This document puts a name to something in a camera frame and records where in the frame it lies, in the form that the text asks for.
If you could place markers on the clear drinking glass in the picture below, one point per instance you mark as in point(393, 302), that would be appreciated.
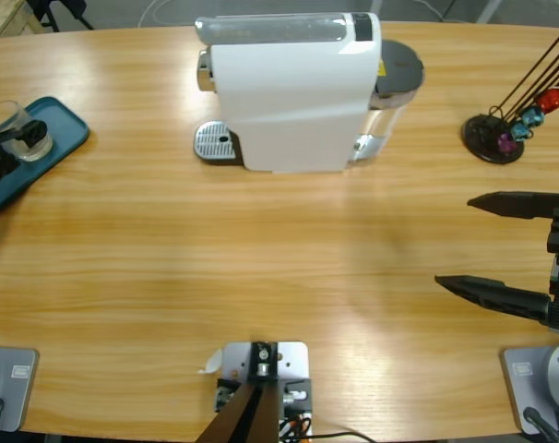
point(12, 115)

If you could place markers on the purple coffee capsule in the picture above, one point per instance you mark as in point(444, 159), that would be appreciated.
point(505, 144)

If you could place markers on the teal coffee capsule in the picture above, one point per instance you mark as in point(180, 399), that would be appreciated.
point(519, 130)
point(533, 116)

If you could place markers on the red coffee capsule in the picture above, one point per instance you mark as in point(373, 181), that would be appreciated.
point(550, 98)

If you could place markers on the white capsule coffee machine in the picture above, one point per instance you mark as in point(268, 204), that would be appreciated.
point(289, 101)

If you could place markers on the teal plastic tray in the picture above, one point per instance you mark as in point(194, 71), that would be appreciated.
point(63, 129)

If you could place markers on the wooden crate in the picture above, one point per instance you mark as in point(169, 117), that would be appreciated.
point(3, 18)

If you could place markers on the black capsule holder with rods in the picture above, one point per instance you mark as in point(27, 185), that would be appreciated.
point(480, 131)

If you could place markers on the black chair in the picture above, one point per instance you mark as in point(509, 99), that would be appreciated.
point(74, 7)

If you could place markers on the white tape piece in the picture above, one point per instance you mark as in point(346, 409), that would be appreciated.
point(212, 362)

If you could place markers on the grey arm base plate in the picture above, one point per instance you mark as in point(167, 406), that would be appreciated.
point(16, 392)
point(519, 387)

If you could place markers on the grey metal frame leg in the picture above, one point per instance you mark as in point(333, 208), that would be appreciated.
point(487, 11)

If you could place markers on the white camera mount with post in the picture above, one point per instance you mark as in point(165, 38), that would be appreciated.
point(291, 360)

